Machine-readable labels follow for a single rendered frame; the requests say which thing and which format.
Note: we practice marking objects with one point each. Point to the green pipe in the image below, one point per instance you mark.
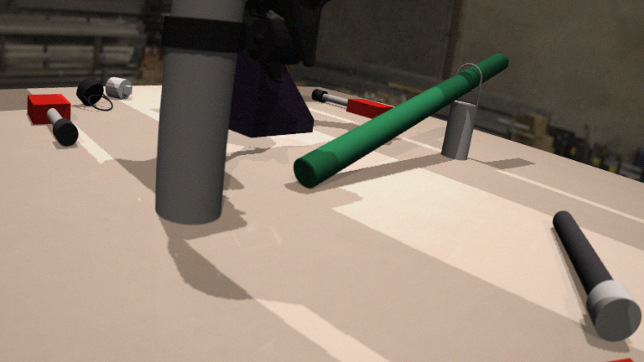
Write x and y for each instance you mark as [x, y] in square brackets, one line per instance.
[322, 163]

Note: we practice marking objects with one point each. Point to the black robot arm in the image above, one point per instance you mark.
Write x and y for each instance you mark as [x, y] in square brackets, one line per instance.
[271, 14]

